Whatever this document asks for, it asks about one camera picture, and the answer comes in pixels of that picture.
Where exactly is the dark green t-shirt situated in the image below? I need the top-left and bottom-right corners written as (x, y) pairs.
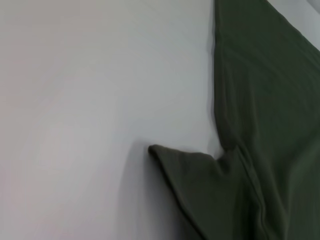
top-left (147, 0), bottom-right (320, 240)

